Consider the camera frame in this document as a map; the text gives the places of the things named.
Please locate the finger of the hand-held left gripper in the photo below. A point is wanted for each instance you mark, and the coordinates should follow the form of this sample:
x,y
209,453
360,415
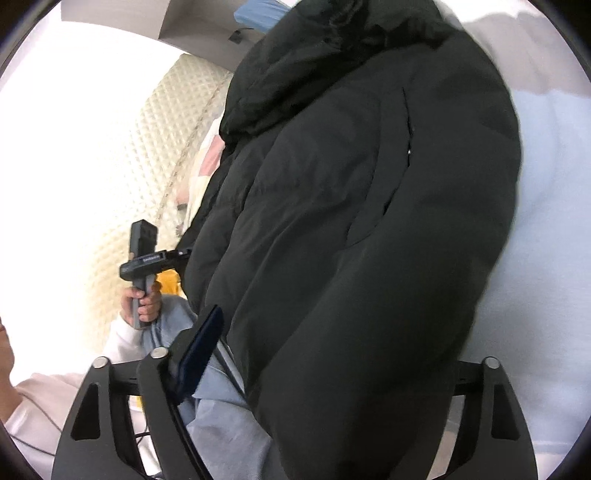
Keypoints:
x,y
178,254

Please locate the black puffer jacket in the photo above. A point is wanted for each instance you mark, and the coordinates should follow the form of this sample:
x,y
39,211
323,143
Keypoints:
x,y
346,230

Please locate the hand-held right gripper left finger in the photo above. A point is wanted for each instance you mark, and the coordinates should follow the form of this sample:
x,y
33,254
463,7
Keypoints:
x,y
194,355

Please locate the grey wardrobe cabinet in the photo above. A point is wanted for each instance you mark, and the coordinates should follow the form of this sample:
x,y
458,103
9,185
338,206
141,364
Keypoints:
x,y
194,21

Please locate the person's white sweater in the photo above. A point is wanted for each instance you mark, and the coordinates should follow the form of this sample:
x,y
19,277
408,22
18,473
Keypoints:
x,y
41,415

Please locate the person's left hand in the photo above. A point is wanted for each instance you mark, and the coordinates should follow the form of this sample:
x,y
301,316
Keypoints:
x,y
147,307

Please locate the person's left forearm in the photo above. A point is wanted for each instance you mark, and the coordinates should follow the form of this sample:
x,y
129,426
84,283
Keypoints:
x,y
122,339

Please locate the person's blue jeans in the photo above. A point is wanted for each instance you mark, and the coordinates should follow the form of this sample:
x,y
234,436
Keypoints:
x,y
221,415

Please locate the cream quilted headboard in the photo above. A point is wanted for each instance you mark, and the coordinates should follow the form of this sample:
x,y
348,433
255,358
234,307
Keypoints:
x,y
138,184

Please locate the yellow cloth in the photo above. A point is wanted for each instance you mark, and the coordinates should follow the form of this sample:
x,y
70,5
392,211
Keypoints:
x,y
168,284

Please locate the patchwork pastel blanket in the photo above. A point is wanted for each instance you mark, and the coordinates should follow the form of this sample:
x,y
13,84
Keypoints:
x,y
207,161

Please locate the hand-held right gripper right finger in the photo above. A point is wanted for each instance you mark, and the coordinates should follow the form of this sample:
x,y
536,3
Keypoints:
x,y
494,415

